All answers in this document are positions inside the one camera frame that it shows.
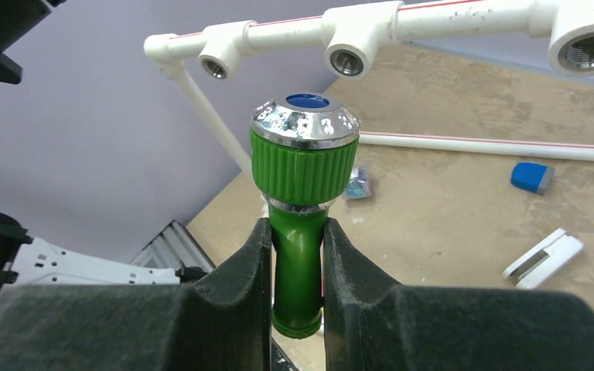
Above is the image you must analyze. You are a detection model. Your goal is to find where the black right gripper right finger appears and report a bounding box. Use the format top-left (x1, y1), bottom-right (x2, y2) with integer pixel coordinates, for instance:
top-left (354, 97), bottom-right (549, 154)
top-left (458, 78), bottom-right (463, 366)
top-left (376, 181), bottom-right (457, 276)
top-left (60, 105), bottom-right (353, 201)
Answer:
top-left (323, 219), bottom-right (594, 370)

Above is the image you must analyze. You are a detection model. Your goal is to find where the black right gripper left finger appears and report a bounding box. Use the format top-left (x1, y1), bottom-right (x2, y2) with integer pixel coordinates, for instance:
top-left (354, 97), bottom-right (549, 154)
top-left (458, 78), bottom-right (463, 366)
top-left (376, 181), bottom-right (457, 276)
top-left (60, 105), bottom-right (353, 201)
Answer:
top-left (0, 218), bottom-right (271, 370)

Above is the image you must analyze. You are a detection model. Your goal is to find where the green plastic water faucet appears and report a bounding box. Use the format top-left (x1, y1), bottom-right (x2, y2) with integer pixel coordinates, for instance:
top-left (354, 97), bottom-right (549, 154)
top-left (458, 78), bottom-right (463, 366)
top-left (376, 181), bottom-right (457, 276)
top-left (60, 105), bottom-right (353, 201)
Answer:
top-left (250, 93), bottom-right (360, 339)

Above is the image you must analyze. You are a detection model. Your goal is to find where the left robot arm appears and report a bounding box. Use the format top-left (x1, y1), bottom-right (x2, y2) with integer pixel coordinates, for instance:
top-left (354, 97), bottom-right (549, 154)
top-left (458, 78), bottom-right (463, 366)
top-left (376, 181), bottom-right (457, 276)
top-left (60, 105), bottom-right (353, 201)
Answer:
top-left (0, 1), bottom-right (215, 291)

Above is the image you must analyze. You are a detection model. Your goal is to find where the small blue foil packet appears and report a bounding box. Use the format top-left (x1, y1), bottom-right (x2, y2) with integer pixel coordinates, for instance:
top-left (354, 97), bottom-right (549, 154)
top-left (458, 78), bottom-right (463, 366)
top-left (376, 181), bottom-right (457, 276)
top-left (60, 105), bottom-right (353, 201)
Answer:
top-left (343, 167), bottom-right (373, 200)

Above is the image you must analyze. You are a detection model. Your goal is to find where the white plastic clip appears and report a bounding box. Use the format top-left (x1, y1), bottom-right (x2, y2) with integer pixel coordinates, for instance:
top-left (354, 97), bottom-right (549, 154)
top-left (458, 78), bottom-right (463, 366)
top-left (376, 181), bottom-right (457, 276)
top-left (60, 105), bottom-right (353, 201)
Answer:
top-left (502, 228), bottom-right (584, 290)

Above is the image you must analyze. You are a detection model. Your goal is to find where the blue grey small block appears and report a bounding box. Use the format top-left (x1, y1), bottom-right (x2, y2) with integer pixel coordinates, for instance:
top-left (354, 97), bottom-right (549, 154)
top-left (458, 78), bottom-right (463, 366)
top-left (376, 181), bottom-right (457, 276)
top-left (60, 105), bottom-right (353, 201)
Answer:
top-left (510, 162), bottom-right (555, 195)

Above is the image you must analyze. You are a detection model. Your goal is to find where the white PVC pipe frame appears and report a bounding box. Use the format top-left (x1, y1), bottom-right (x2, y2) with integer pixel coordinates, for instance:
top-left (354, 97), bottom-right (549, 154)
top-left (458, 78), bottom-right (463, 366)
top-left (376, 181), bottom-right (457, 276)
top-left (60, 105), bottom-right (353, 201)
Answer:
top-left (144, 1), bottom-right (594, 173)

